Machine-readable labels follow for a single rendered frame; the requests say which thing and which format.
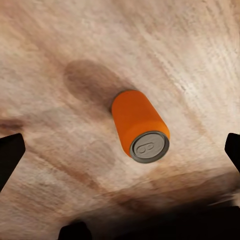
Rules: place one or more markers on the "can of soda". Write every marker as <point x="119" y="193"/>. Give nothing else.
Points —
<point x="143" y="133"/>

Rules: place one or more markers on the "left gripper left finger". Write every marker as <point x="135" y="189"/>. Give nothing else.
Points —
<point x="12" y="148"/>

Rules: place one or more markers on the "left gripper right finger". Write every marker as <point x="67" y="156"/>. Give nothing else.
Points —
<point x="232" y="148"/>

